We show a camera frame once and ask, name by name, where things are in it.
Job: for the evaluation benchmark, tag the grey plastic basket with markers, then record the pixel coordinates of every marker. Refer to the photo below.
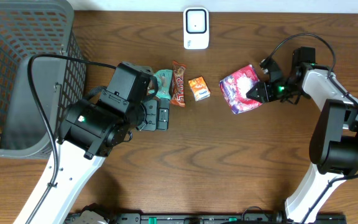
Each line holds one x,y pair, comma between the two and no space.
39,60

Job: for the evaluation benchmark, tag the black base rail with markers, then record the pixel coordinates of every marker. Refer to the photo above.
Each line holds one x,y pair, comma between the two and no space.
136,218

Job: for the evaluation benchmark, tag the red orange snack bar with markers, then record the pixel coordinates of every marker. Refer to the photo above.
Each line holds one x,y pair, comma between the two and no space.
177,86

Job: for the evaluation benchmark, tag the teal snack wrapper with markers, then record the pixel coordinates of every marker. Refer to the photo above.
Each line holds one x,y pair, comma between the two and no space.
164,80

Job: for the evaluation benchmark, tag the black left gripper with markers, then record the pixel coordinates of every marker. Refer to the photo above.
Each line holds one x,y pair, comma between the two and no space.
162,114

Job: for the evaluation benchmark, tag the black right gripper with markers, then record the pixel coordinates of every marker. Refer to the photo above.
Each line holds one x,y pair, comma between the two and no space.
264,93

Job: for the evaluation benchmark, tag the small orange snack box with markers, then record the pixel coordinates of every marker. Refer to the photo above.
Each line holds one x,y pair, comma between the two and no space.
199,88

